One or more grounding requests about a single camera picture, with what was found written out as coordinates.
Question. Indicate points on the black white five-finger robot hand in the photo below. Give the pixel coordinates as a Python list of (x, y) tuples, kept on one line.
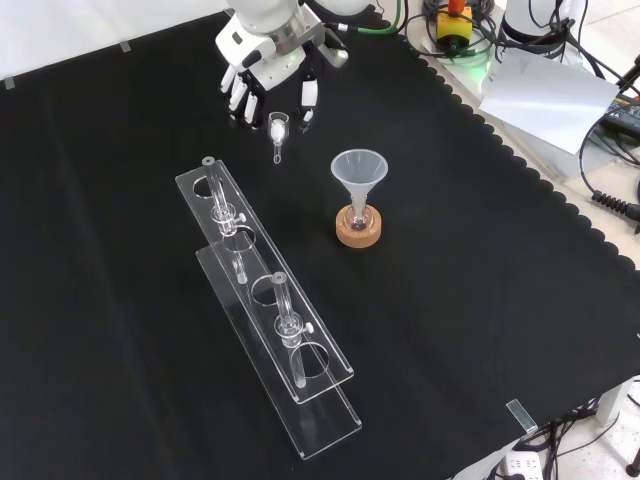
[(245, 47)]

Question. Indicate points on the clear glass weighing funnel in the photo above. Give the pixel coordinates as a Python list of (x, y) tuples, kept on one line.
[(278, 131)]

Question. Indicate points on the clear plastic funnel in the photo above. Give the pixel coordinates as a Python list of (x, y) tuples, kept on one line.
[(359, 167)]

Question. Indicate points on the round-bottom glass flask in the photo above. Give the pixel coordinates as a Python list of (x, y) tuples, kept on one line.
[(358, 220)]

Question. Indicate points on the clear acrylic funnel stand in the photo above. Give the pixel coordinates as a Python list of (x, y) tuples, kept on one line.
[(260, 280)]

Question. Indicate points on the grey tape piece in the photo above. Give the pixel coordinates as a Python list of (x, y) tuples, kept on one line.
[(9, 83), (125, 47)]

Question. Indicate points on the yellow stop button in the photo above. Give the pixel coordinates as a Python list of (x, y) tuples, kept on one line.
[(454, 27)]

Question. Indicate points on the black bench cloth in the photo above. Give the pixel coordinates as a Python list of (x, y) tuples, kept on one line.
[(150, 250)]

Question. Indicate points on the pale board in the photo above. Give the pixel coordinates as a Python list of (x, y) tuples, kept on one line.
[(545, 97)]

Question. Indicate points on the black power adapter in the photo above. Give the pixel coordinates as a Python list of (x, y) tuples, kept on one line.
[(622, 112)]

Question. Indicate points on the clear cloth clamp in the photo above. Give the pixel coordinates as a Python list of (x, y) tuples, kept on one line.
[(521, 417)]

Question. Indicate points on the white power strip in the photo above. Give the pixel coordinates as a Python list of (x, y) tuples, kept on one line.
[(522, 463)]

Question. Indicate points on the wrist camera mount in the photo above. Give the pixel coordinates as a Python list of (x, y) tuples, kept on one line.
[(336, 49)]

